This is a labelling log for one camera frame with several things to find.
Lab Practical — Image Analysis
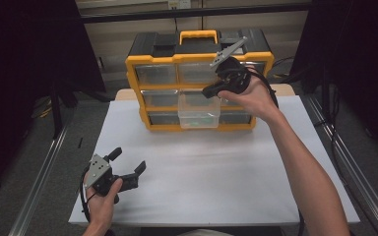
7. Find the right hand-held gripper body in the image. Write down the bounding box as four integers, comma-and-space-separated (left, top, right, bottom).
210, 36, 252, 96

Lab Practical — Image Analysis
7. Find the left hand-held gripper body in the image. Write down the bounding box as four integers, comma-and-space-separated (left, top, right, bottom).
84, 153, 140, 198

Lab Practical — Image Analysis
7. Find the clear plastic drawer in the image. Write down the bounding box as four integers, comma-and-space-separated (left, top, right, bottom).
177, 88, 221, 130

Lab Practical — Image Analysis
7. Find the yellow black drawer organizer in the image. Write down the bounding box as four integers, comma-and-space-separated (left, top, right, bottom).
125, 28, 276, 133

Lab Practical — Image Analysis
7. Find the person's right hand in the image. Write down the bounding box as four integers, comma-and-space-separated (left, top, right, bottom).
218, 66, 281, 124

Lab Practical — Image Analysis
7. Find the person's left hand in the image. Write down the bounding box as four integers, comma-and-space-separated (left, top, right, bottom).
84, 177, 124, 228

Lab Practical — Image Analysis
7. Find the grid of clear drawers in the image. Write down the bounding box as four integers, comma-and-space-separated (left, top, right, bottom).
134, 61, 266, 126

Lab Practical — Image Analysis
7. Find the black horizontal bar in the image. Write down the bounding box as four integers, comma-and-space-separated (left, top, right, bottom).
80, 2, 312, 25

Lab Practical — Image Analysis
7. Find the black curtain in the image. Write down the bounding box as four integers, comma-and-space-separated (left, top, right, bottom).
289, 0, 378, 163
0, 0, 106, 201

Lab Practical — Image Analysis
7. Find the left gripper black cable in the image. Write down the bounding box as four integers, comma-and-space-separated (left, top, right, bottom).
79, 166, 94, 224

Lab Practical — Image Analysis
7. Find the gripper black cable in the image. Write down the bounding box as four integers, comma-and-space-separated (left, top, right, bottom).
248, 69, 307, 236
79, 166, 94, 224

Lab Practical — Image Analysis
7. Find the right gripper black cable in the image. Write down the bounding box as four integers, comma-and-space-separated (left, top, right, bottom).
248, 69, 307, 236

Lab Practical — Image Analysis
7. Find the black cable behind organizer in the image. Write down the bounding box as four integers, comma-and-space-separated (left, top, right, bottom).
271, 56, 296, 81

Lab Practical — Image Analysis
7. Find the metal floor rail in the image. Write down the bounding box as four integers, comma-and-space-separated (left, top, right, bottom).
8, 126, 71, 236
303, 93, 378, 236

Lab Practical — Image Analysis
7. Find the yellow floor cable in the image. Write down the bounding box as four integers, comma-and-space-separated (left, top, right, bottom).
31, 97, 53, 120

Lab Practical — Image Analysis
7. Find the white wall outlet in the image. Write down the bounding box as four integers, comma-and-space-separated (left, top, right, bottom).
167, 0, 192, 10

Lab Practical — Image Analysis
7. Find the black floor cable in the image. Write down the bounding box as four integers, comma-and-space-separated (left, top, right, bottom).
313, 83, 344, 185

